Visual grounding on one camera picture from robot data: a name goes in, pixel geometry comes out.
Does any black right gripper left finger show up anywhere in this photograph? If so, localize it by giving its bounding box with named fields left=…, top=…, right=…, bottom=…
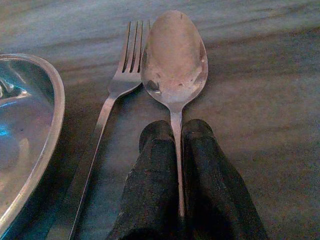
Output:
left=105, top=120, right=181, bottom=240

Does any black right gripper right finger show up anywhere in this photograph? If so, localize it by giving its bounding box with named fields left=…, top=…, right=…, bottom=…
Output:
left=181, top=118, right=270, bottom=240

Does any silver metal spoon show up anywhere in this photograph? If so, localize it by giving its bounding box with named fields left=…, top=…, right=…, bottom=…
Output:
left=140, top=9, right=209, bottom=218

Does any silver metal fork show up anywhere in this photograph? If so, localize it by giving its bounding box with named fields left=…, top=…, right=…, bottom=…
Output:
left=61, top=19, right=152, bottom=240

